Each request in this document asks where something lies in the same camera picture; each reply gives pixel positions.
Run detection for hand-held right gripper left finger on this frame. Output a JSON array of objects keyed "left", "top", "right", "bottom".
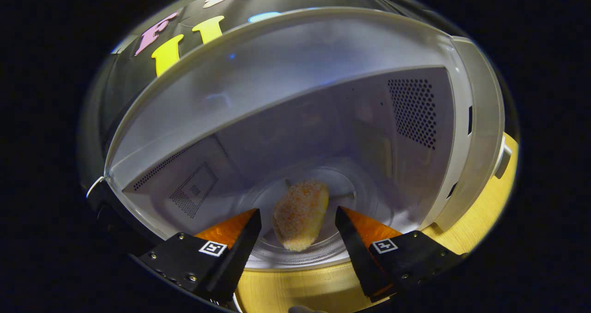
[{"left": 134, "top": 208, "right": 262, "bottom": 303}]

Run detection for glass turntable plate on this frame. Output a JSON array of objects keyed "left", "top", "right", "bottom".
[{"left": 238, "top": 165, "right": 393, "bottom": 265}]

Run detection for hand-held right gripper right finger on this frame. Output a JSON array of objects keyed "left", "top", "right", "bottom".
[{"left": 335, "top": 206, "right": 462, "bottom": 303}]

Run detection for breaded orange croquette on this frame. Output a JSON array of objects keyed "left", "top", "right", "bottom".
[{"left": 271, "top": 179, "right": 330, "bottom": 252}]

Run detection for white microwave oven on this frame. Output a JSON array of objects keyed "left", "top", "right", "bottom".
[{"left": 85, "top": 6, "right": 513, "bottom": 272}]

